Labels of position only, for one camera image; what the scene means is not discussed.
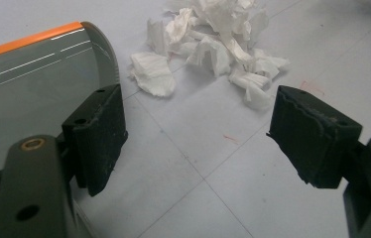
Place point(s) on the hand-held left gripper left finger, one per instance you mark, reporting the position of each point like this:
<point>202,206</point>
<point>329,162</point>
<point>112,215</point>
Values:
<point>97,139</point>

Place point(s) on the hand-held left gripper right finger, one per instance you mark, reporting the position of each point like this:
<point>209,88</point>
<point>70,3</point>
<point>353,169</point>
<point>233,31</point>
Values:
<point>312,139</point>

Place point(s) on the grey dustpan with orange edge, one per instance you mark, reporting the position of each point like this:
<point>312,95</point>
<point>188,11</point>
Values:
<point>34,95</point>

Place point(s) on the pile of white tissue scraps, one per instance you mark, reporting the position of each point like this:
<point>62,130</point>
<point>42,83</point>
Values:
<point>220,46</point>

